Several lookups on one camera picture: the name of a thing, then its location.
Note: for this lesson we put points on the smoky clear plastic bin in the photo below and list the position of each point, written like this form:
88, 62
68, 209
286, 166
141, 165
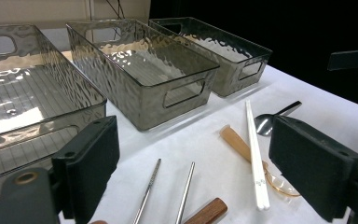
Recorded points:
223, 53
28, 93
143, 62

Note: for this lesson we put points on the metal spoon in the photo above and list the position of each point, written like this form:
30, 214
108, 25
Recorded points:
263, 123

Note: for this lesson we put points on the wooden spoon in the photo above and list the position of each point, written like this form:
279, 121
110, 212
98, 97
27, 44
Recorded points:
234, 141

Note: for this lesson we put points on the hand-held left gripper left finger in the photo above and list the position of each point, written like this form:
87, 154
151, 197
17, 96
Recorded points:
90, 161

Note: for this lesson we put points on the white chopstick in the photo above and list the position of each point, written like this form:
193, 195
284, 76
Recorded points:
259, 161
254, 161

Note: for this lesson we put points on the beige wooden shelf unit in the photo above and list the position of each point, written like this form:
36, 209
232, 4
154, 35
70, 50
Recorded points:
28, 9

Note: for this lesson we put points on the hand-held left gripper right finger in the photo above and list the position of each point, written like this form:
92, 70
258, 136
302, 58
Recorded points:
310, 165

